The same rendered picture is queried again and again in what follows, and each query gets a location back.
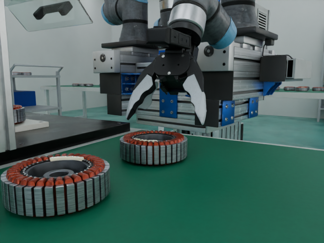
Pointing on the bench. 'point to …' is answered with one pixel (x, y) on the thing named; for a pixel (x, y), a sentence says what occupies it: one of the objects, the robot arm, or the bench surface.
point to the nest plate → (30, 124)
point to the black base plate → (60, 135)
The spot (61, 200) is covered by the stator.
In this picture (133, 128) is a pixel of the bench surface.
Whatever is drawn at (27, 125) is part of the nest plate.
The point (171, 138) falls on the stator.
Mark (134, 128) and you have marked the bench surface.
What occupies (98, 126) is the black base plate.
